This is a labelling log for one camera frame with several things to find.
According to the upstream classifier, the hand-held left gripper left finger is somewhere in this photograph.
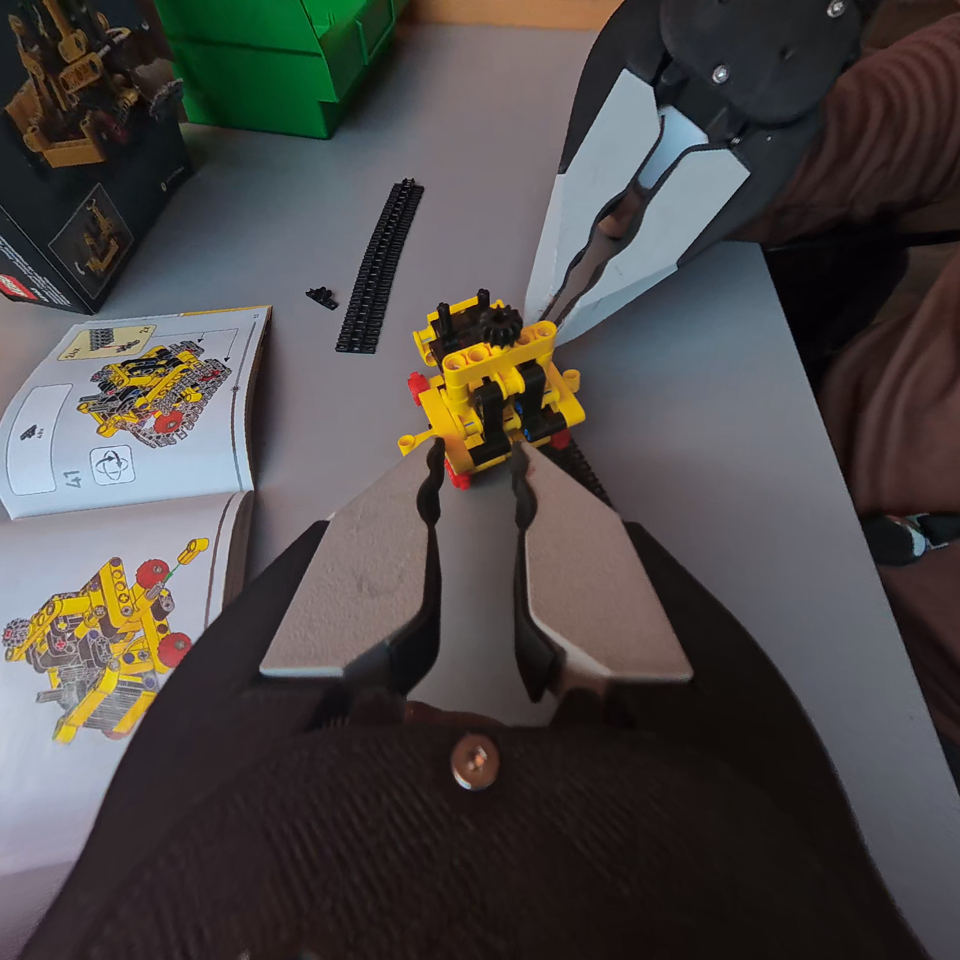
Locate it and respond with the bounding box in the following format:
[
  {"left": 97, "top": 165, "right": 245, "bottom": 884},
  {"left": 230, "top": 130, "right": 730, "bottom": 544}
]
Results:
[{"left": 258, "top": 441, "right": 445, "bottom": 699}]

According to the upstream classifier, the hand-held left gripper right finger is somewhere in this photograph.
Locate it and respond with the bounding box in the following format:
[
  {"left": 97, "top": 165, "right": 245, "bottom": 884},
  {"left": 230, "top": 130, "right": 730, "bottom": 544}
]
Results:
[{"left": 510, "top": 441, "right": 694, "bottom": 705}]

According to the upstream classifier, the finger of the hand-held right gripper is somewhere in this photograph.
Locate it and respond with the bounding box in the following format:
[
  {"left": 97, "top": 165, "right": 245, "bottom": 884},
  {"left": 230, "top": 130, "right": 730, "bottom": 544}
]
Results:
[
  {"left": 547, "top": 105, "right": 753, "bottom": 346},
  {"left": 523, "top": 71, "right": 663, "bottom": 325}
]

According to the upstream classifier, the black lego track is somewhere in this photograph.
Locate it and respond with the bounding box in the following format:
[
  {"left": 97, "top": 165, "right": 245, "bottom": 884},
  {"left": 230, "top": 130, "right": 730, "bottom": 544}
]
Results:
[
  {"left": 335, "top": 177, "right": 425, "bottom": 355},
  {"left": 555, "top": 438, "right": 624, "bottom": 513}
]

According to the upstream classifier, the yellow lego bulldozer model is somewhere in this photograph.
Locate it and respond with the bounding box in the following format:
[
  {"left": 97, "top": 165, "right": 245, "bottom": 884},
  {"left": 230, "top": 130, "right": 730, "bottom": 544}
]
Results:
[{"left": 397, "top": 288, "right": 586, "bottom": 492}]

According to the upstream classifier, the person's right forearm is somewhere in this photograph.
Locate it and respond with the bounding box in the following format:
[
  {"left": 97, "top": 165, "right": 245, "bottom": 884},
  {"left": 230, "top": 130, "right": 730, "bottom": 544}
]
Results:
[{"left": 742, "top": 11, "right": 960, "bottom": 245}]

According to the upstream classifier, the lego instruction booklet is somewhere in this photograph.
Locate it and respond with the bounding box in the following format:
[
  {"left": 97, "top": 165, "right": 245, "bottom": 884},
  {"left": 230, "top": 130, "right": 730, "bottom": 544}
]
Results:
[{"left": 0, "top": 303, "right": 273, "bottom": 879}]

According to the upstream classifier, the black lego set box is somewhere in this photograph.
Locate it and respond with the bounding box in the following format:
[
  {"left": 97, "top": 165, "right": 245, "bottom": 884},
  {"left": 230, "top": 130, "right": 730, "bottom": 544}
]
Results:
[{"left": 0, "top": 0, "right": 195, "bottom": 315}]

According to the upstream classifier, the dark patterned cloth item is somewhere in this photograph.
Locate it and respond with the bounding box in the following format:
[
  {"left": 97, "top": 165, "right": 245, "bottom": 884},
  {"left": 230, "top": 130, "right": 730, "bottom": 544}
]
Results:
[{"left": 862, "top": 512, "right": 960, "bottom": 565}]

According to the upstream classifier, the green plastic container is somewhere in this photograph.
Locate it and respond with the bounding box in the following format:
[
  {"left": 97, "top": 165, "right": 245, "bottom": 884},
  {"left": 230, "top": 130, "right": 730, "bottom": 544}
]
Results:
[{"left": 153, "top": 0, "right": 410, "bottom": 140}]

